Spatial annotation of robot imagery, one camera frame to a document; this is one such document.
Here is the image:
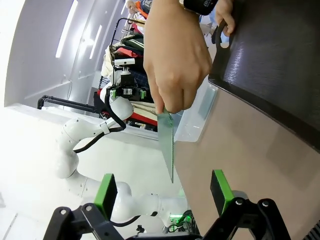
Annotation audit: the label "ceiling light strip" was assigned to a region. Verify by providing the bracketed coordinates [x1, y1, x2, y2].
[89, 24, 103, 60]
[55, 0, 79, 59]

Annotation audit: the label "cream garment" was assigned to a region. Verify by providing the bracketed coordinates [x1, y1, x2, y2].
[101, 46, 116, 79]

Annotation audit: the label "black tubular metal frame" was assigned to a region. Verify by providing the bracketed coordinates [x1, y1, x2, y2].
[36, 94, 101, 113]

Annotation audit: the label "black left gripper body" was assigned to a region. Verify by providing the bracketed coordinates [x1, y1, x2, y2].
[116, 85, 141, 99]

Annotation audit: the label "person's right hand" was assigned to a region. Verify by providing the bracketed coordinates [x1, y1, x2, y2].
[215, 0, 236, 36]

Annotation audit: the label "tangled black cables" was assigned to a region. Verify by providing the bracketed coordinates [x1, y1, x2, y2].
[166, 209, 199, 234]

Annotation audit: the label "green PCB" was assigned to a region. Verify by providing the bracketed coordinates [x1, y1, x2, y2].
[156, 107, 175, 184]

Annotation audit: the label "black slotted PCB rack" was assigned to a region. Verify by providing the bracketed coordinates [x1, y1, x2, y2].
[307, 221, 320, 240]

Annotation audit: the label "black wrist watch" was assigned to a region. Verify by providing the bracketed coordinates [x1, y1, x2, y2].
[183, 0, 219, 16]

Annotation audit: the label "person in orange vest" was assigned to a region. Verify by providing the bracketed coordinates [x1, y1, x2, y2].
[125, 0, 153, 20]

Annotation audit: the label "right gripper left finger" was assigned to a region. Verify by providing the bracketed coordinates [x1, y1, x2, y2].
[42, 173, 131, 240]

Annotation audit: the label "black metal clothes rack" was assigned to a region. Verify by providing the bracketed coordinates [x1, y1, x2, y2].
[110, 16, 146, 51]

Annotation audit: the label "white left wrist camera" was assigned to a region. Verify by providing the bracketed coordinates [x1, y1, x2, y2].
[113, 57, 136, 76]

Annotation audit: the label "black tray with handle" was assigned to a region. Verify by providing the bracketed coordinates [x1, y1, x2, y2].
[208, 0, 320, 161]

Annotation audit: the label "clear plastic box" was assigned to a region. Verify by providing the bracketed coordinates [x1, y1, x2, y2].
[173, 76, 218, 143]

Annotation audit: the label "person's left hand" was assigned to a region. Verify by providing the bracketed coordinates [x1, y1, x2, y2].
[143, 0, 213, 115]

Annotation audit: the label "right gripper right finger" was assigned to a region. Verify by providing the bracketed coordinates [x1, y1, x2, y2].
[202, 169, 292, 240]

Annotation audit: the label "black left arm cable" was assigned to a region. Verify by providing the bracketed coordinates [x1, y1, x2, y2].
[73, 87, 127, 154]

